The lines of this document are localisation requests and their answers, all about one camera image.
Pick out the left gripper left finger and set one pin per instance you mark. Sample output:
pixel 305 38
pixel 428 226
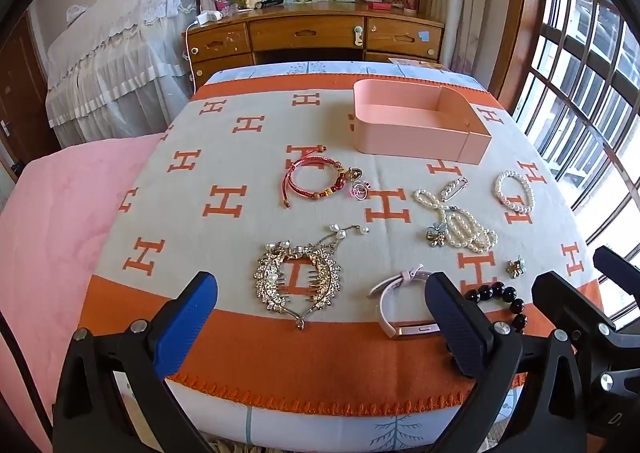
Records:
pixel 89 414

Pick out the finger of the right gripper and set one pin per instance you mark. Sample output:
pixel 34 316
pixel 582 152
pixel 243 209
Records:
pixel 618 270
pixel 576 383

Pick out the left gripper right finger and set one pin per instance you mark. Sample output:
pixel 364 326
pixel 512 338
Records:
pixel 475 344

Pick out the pink smart watch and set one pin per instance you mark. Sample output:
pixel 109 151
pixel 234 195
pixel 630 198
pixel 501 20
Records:
pixel 400 305

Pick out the gold rhinestone hair comb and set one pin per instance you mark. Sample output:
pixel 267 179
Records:
pixel 298 280

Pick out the gold pink charm keyring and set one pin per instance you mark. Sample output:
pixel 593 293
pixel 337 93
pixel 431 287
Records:
pixel 358 187

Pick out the pearl safety pin brooch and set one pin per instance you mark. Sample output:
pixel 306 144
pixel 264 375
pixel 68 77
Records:
pixel 453 188

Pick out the pink jewelry tray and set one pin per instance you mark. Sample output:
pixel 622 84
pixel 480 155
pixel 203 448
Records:
pixel 413 120

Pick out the barred window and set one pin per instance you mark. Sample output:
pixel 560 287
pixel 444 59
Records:
pixel 580 108

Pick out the pink quilt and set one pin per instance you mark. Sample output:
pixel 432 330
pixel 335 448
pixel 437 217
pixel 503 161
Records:
pixel 53 228

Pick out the orange beige H-pattern blanket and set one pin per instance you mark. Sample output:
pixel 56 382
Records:
pixel 311 198

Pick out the light blue bed sheet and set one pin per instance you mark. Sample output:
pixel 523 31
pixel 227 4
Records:
pixel 400 68

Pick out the lace covered piano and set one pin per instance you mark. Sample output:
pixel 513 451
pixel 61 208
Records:
pixel 119 70

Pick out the red small box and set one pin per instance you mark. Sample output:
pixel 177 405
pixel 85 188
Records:
pixel 380 6

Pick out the wooden desk with drawers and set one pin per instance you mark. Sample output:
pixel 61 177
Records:
pixel 312 32

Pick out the white power adapter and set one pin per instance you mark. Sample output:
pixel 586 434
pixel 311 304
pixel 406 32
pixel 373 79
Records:
pixel 208 16

